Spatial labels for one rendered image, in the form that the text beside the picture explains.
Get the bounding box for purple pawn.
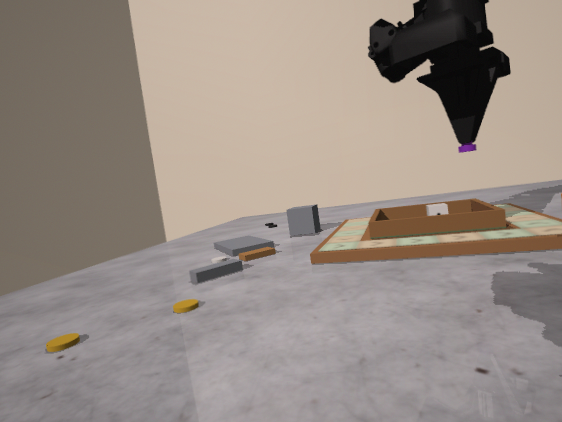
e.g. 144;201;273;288
458;141;477;153

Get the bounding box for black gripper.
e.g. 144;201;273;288
388;0;511;144

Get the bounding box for green and beige board squares with arrows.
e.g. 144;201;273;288
318;198;562;252

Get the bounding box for yellow flat disc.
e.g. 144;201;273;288
46;333;80;352
173;299;199;313

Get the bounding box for white die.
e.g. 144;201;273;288
426;203;448;216

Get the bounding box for orange-brown rectangular block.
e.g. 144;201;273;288
239;247;276;261

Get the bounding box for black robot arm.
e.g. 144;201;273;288
368;12;427;84

